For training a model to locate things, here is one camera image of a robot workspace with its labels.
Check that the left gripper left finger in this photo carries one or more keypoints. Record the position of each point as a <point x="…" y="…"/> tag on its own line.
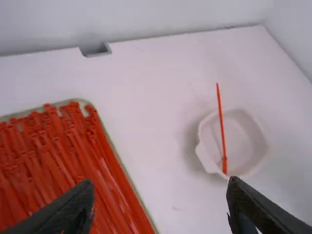
<point x="61" y="212"/>

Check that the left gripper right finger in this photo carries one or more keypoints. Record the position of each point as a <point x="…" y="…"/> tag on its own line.
<point x="256" y="209"/>

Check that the white dish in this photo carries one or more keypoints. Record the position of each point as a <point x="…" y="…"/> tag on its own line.
<point x="243" y="141"/>

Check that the pale tray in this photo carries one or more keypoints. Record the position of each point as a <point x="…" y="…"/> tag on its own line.
<point x="107" y="136"/>

